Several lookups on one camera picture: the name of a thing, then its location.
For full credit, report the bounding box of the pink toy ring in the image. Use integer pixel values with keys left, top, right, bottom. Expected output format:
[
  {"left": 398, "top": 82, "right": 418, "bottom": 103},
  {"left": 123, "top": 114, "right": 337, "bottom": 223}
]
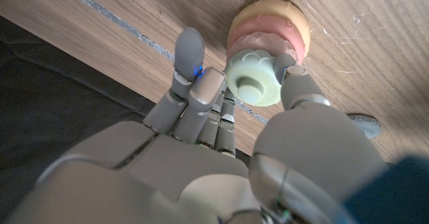
[{"left": 226, "top": 31, "right": 299, "bottom": 64}]

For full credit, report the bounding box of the coral red toy ring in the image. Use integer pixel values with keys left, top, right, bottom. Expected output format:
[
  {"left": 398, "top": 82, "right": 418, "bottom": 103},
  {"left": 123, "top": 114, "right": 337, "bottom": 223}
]
[{"left": 227, "top": 14, "right": 306, "bottom": 66}]

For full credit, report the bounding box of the green toy ring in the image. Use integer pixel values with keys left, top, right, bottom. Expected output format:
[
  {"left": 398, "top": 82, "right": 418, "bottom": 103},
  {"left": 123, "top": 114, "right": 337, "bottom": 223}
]
[{"left": 224, "top": 48, "right": 284, "bottom": 107}]

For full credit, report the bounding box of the small dark grey toy ring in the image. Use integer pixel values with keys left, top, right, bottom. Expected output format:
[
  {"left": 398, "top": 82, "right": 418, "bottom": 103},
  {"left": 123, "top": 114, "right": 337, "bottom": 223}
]
[{"left": 347, "top": 113, "right": 382, "bottom": 139}]

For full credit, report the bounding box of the grey tape outline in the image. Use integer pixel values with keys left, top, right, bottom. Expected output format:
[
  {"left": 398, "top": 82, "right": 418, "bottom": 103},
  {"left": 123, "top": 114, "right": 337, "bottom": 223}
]
[{"left": 55, "top": 0, "right": 269, "bottom": 125}]

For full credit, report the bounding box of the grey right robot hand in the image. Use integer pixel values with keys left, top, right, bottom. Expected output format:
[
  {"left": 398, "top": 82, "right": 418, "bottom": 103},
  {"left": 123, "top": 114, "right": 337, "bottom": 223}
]
[{"left": 6, "top": 26, "right": 386, "bottom": 224}]

